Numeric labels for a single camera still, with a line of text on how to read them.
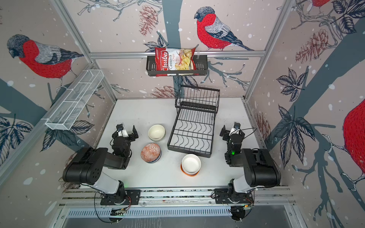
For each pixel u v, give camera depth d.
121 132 0.77
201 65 0.95
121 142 0.70
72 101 0.77
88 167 0.46
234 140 0.70
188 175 0.76
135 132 0.85
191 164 0.79
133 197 0.73
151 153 0.86
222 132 0.85
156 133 0.96
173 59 0.87
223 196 0.73
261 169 0.45
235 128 0.77
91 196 0.76
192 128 1.00
